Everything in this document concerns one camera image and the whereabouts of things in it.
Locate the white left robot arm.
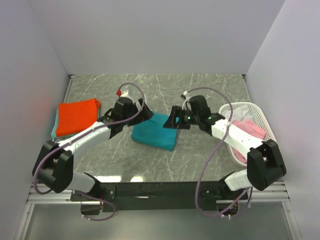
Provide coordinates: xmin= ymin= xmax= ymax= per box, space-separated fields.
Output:
xmin=32 ymin=97 xmax=154 ymax=201

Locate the white plastic laundry basket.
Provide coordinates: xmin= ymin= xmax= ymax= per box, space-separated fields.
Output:
xmin=218 ymin=102 xmax=276 ymax=167

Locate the folded orange t shirt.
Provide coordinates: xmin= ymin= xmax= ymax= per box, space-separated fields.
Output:
xmin=55 ymin=98 xmax=102 ymax=138

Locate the folded light teal t shirt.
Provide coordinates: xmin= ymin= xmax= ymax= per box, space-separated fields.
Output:
xmin=50 ymin=100 xmax=101 ymax=139

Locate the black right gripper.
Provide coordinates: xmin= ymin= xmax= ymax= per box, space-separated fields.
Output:
xmin=162 ymin=106 xmax=200 ymax=131

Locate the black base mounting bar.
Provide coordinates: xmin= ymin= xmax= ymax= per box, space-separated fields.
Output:
xmin=70 ymin=174 xmax=251 ymax=216

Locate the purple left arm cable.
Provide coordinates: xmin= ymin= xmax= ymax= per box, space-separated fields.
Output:
xmin=33 ymin=82 xmax=147 ymax=195

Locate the pink t shirt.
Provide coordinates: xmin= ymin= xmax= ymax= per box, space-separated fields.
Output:
xmin=232 ymin=118 xmax=267 ymax=164

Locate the white t shirt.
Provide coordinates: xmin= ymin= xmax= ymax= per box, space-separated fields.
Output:
xmin=221 ymin=104 xmax=252 ymax=122

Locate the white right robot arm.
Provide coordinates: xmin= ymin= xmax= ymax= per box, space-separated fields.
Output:
xmin=163 ymin=95 xmax=287 ymax=200

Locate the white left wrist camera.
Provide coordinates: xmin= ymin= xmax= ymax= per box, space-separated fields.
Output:
xmin=116 ymin=89 xmax=131 ymax=99

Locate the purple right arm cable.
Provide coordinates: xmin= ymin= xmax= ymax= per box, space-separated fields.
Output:
xmin=183 ymin=86 xmax=252 ymax=218

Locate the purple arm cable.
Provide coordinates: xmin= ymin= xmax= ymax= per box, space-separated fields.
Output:
xmin=33 ymin=82 xmax=147 ymax=195
xmin=183 ymin=86 xmax=252 ymax=218

